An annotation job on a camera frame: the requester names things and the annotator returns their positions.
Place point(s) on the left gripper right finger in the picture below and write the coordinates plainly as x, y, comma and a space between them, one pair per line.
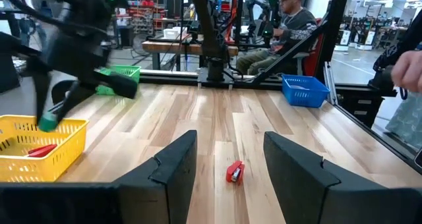
313, 194

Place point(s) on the teal patterned fabric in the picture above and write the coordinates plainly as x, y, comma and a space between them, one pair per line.
407, 122

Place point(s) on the white box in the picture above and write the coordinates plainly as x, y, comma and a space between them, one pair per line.
173, 33

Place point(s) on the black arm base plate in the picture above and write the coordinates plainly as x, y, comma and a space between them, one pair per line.
202, 79

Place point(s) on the silver aluminium bracket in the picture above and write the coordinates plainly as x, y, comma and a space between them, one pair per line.
330, 82

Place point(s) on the shelf with red bins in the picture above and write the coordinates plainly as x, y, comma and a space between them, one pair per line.
145, 13

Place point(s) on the red mini stapler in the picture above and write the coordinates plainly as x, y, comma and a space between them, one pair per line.
43, 151
232, 171

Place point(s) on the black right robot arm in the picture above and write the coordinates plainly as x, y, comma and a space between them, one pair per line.
206, 26

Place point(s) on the green plastic basket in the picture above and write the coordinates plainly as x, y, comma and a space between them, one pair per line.
132, 70

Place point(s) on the yellow plastic basket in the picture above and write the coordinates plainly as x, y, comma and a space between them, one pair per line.
71, 151

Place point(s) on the black background robot arm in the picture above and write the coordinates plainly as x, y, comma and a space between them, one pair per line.
273, 10

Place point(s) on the red chair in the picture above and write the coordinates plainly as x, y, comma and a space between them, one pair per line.
313, 57

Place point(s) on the person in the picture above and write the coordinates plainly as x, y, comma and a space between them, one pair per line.
296, 26

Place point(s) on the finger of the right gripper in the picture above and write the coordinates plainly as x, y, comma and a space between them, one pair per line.
74, 95
41, 92

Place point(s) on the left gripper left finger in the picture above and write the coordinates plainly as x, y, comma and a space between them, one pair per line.
148, 197

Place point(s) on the wooden workbench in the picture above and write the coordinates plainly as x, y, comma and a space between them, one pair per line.
171, 47

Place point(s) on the black drawer cabinet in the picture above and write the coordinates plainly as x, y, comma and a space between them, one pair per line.
359, 112

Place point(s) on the person's hand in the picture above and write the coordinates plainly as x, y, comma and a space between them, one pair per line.
409, 70

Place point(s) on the person's forearm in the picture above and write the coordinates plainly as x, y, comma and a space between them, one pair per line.
395, 49

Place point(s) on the blue plastic basket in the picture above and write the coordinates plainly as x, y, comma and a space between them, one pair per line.
303, 97

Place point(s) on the black handheld device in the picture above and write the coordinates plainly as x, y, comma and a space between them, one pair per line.
382, 80

